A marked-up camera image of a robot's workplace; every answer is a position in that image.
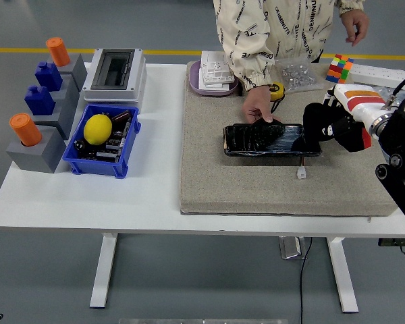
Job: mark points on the person's left hand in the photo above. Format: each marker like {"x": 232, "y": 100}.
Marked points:
{"x": 356, "y": 23}

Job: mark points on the person's right hand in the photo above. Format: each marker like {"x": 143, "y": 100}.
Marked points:
{"x": 258, "y": 103}

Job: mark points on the black film-wrapped panel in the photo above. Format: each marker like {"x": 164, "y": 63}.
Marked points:
{"x": 249, "y": 141}

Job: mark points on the multicoloured puzzle cube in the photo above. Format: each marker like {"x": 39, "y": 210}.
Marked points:
{"x": 339, "y": 69}

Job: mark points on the black rag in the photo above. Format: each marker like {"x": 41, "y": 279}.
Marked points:
{"x": 314, "y": 121}

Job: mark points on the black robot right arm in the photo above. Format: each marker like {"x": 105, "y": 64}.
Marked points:
{"x": 401, "y": 141}

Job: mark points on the person's right forearm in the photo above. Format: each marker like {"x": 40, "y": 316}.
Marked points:
{"x": 249, "y": 64}

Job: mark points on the person's left forearm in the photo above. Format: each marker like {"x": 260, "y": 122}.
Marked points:
{"x": 351, "y": 6}

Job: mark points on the yellow tape measure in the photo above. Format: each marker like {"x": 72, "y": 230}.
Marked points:
{"x": 276, "y": 91}

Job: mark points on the clear bag of metal nuts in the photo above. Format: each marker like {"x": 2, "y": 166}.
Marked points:
{"x": 298, "y": 76}

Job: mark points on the white power strip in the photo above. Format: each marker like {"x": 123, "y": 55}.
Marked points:
{"x": 374, "y": 71}

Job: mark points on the purple oval tray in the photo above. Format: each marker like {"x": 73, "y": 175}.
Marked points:
{"x": 194, "y": 82}

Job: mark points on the person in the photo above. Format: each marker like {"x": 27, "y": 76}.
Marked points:
{"x": 283, "y": 23}

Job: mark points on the grey-brown mat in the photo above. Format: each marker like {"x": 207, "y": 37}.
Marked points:
{"x": 243, "y": 189}

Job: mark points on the white table leg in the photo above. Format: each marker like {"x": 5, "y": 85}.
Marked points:
{"x": 342, "y": 273}
{"x": 103, "y": 270}

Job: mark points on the brown cylindrical capacitor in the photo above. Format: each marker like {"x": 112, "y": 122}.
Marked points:
{"x": 121, "y": 116}

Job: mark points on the silver table control box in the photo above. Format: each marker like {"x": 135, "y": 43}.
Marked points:
{"x": 290, "y": 248}

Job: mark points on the dark circuit board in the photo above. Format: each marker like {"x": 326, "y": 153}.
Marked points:
{"x": 113, "y": 143}

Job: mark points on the yellow lemon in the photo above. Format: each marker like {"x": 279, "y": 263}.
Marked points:
{"x": 98, "y": 130}

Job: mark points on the grey cube block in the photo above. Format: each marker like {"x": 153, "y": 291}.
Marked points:
{"x": 79, "y": 71}
{"x": 71, "y": 89}
{"x": 62, "y": 118}
{"x": 33, "y": 158}

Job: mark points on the blue plastic bin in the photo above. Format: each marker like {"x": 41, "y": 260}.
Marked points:
{"x": 98, "y": 167}

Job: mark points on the black round capacitor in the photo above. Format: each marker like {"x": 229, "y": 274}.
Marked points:
{"x": 79, "y": 145}

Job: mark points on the orange cylinder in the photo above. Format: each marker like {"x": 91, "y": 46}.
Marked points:
{"x": 25, "y": 130}
{"x": 58, "y": 52}

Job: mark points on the blue plastic block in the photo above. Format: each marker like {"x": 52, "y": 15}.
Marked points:
{"x": 49, "y": 77}
{"x": 40, "y": 101}

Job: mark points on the white switch plate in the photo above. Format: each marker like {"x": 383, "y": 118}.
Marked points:
{"x": 212, "y": 86}
{"x": 216, "y": 67}

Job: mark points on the grey electrical enclosure box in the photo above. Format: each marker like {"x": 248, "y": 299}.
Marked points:
{"x": 135, "y": 77}

